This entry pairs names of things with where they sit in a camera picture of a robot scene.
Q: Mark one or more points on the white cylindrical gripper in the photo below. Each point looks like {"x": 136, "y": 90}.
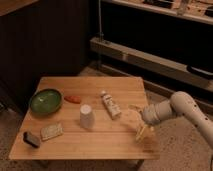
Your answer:
{"x": 152, "y": 115}

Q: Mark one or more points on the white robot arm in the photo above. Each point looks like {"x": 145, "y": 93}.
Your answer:
{"x": 179, "y": 104}

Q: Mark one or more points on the white ceramic cup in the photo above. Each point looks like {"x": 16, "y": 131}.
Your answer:
{"x": 86, "y": 116}

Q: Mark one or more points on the dark eraser block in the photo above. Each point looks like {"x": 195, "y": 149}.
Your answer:
{"x": 31, "y": 139}

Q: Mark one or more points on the white paint tube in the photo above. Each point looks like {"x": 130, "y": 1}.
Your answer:
{"x": 111, "y": 106}

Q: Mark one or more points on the wooden shelf beam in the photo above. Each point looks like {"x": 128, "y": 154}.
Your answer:
{"x": 150, "y": 62}

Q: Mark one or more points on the orange carrot toy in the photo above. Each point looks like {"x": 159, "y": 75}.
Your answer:
{"x": 73, "y": 99}

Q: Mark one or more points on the wooden table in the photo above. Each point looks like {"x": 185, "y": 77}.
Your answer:
{"x": 107, "y": 132}

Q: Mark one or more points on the beige sponge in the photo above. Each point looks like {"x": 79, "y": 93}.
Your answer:
{"x": 51, "y": 131}

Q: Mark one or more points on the green bowl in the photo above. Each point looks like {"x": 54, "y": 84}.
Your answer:
{"x": 45, "y": 102}

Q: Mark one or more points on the metal pole stand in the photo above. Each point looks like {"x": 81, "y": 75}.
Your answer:
{"x": 101, "y": 35}

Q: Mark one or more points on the black handle object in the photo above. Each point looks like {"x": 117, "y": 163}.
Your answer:
{"x": 199, "y": 73}

